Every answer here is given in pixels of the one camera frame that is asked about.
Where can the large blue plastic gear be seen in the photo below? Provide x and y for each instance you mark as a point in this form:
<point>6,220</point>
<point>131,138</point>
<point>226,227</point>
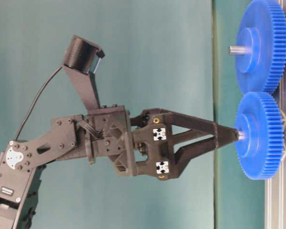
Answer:
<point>262,32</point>

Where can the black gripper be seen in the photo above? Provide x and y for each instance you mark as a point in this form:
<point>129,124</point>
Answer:
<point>144,145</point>

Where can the steel shaft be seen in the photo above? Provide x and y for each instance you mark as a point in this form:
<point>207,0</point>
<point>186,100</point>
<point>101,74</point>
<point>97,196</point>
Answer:
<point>241,135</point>
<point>237,50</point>

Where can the upper steel shaft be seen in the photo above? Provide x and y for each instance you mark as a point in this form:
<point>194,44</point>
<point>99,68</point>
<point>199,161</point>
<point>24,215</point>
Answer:
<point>237,50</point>

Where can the small blue plastic gear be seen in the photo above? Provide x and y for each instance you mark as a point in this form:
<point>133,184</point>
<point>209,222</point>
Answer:
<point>260,153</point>

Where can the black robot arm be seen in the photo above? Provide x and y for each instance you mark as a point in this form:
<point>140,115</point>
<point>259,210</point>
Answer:
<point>22,163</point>

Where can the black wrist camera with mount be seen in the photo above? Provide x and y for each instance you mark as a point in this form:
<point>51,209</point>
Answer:
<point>76,63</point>

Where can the lower steel shaft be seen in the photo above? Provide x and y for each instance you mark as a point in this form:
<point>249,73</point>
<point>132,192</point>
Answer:
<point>241,135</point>

